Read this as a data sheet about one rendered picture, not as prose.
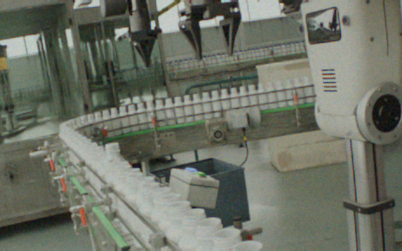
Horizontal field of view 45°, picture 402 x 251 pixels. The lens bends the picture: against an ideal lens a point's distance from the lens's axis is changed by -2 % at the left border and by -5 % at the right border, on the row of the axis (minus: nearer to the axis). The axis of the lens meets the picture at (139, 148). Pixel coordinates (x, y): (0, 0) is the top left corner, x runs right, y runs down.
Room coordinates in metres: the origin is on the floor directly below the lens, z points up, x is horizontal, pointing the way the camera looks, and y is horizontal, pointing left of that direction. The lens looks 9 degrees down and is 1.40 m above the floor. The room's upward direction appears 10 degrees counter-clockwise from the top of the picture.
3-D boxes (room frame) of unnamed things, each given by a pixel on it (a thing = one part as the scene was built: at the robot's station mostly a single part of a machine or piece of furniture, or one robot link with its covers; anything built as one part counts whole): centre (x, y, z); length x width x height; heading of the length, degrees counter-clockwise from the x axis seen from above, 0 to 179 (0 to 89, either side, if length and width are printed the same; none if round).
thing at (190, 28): (0.94, -0.15, 1.44); 0.07 x 0.07 x 0.09; 13
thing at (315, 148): (5.54, -2.05, 0.59); 1.10 x 0.62 x 1.18; 85
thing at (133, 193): (1.08, 0.02, 1.08); 0.06 x 0.06 x 0.17
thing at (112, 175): (1.31, 0.07, 1.08); 0.06 x 0.06 x 0.17
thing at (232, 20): (0.95, -0.19, 1.44); 0.07 x 0.07 x 0.09; 13
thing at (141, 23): (1.39, -0.06, 1.51); 0.10 x 0.07 x 0.07; 104
